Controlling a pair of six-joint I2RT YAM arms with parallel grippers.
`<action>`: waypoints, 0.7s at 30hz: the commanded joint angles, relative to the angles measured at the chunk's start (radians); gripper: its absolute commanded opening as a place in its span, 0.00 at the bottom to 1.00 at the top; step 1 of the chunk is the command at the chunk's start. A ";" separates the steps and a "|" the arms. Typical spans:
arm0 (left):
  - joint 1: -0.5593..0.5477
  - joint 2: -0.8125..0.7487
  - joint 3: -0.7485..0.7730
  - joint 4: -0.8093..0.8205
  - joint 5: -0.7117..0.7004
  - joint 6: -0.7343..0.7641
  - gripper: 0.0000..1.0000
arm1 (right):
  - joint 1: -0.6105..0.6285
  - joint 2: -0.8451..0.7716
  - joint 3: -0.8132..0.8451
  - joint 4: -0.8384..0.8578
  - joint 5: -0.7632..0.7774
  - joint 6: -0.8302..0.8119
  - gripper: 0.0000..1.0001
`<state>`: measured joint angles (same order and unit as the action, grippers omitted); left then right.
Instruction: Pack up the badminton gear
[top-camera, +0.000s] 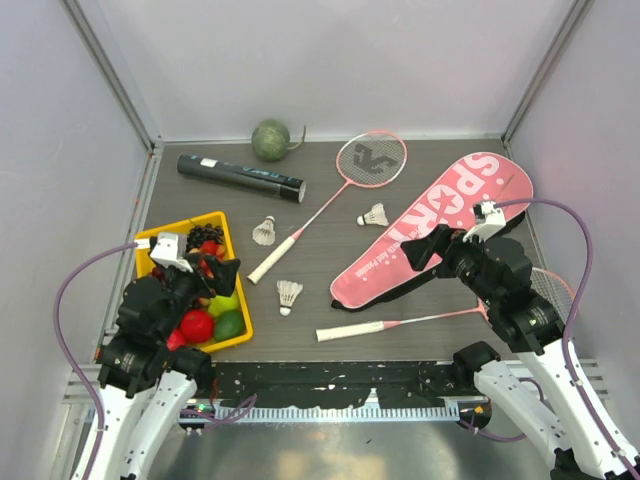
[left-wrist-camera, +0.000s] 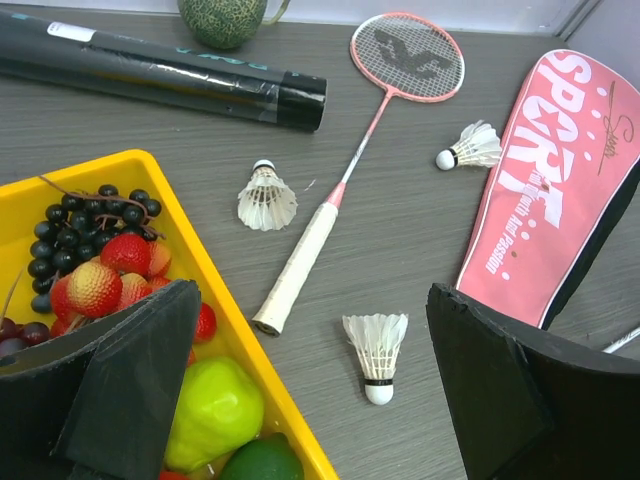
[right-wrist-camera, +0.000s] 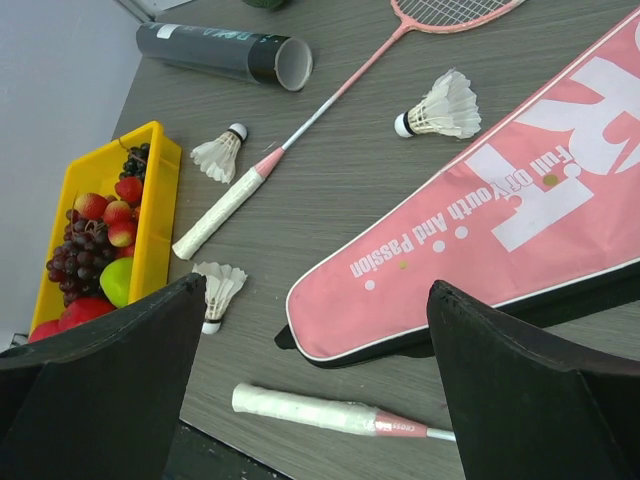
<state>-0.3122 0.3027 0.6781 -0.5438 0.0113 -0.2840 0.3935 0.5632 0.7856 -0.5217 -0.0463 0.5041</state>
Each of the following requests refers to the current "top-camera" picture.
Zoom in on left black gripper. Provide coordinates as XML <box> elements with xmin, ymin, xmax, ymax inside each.
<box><xmin>156</xmin><ymin>251</ymin><xmax>240</xmax><ymax>339</ymax></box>

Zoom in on green lime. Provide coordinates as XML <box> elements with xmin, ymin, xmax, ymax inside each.
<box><xmin>213</xmin><ymin>310</ymin><xmax>245</xmax><ymax>342</ymax></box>

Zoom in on red apple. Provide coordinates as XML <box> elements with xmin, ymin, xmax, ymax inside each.
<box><xmin>179</xmin><ymin>309</ymin><xmax>215</xmax><ymax>344</ymax></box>

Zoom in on black shuttlecock tube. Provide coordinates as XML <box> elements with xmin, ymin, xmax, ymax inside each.
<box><xmin>176</xmin><ymin>154</ymin><xmax>306</xmax><ymax>204</ymax></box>

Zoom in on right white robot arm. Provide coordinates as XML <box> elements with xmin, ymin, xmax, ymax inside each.
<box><xmin>401</xmin><ymin>225</ymin><xmax>639</xmax><ymax>479</ymax></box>

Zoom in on purple cable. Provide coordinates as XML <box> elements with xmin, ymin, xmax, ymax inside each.
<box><xmin>53</xmin><ymin>241</ymin><xmax>154</xmax><ymax>480</ymax></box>
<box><xmin>492</xmin><ymin>196</ymin><xmax>640</xmax><ymax>480</ymax></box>

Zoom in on dark grape bunch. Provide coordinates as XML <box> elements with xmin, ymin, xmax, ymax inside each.
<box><xmin>187</xmin><ymin>223</ymin><xmax>224</xmax><ymax>250</ymax></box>

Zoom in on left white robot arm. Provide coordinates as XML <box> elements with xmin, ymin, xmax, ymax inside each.
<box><xmin>73</xmin><ymin>254</ymin><xmax>240</xmax><ymax>479</ymax></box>

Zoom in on pink racket bag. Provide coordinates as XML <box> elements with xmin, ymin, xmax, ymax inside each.
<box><xmin>330</xmin><ymin>152</ymin><xmax>534</xmax><ymax>313</ymax></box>

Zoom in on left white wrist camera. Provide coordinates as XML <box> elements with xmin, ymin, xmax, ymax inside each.
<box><xmin>150</xmin><ymin>232</ymin><xmax>193</xmax><ymax>273</ymax></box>

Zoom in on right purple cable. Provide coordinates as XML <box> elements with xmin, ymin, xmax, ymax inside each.
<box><xmin>492</xmin><ymin>196</ymin><xmax>640</xmax><ymax>480</ymax></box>

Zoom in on yellow-green pear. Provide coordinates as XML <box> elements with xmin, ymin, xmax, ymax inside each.
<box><xmin>207</xmin><ymin>292</ymin><xmax>240</xmax><ymax>318</ymax></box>

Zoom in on white slotted cable duct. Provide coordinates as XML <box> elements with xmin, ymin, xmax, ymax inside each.
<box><xmin>214</xmin><ymin>403</ymin><xmax>460</xmax><ymax>424</ymax></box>

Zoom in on pink racket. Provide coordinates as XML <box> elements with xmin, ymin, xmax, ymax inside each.
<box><xmin>248</xmin><ymin>130</ymin><xmax>408</xmax><ymax>284</ymax></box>
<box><xmin>316</xmin><ymin>267</ymin><xmax>575</xmax><ymax>343</ymax></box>

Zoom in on yellow plastic tray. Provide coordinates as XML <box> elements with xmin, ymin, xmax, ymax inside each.
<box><xmin>135</xmin><ymin>211</ymin><xmax>254</xmax><ymax>354</ymax></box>

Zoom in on red strawberries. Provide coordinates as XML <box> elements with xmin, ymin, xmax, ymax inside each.
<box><xmin>198</xmin><ymin>240</ymin><xmax>225</xmax><ymax>278</ymax></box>

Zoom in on white shuttlecock bottom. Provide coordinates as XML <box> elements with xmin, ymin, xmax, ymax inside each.
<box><xmin>276</xmin><ymin>280</ymin><xmax>303</xmax><ymax>316</ymax></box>

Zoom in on red pepper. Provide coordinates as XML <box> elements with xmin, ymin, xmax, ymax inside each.
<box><xmin>167</xmin><ymin>328</ymin><xmax>189</xmax><ymax>351</ymax></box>

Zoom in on green melon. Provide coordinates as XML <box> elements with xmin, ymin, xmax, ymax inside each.
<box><xmin>251</xmin><ymin>119</ymin><xmax>307</xmax><ymax>162</ymax></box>

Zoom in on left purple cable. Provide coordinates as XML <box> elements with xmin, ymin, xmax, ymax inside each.
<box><xmin>53</xmin><ymin>241</ymin><xmax>154</xmax><ymax>480</ymax></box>

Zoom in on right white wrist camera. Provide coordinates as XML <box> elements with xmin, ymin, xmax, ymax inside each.
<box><xmin>463</xmin><ymin>201</ymin><xmax>507</xmax><ymax>243</ymax></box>

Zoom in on pink racket upper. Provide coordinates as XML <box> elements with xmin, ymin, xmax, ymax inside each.
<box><xmin>248</xmin><ymin>130</ymin><xmax>408</xmax><ymax>284</ymax></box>

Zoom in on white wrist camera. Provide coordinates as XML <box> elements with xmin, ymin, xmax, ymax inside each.
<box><xmin>463</xmin><ymin>201</ymin><xmax>507</xmax><ymax>243</ymax></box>
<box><xmin>150</xmin><ymin>232</ymin><xmax>193</xmax><ymax>273</ymax></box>

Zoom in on white shuttlecock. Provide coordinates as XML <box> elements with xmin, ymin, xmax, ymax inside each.
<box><xmin>356</xmin><ymin>203</ymin><xmax>389</xmax><ymax>227</ymax></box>
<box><xmin>252</xmin><ymin>215</ymin><xmax>276</xmax><ymax>246</ymax></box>
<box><xmin>276</xmin><ymin>280</ymin><xmax>303</xmax><ymax>316</ymax></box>

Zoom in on pink racket lower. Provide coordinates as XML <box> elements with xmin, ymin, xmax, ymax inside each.
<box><xmin>316</xmin><ymin>267</ymin><xmax>575</xmax><ymax>343</ymax></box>

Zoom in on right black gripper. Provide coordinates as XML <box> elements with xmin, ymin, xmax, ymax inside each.
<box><xmin>401</xmin><ymin>221</ymin><xmax>500</xmax><ymax>304</ymax></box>

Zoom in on red grape bunch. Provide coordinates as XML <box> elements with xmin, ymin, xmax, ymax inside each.
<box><xmin>150</xmin><ymin>266</ymin><xmax>165</xmax><ymax>281</ymax></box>

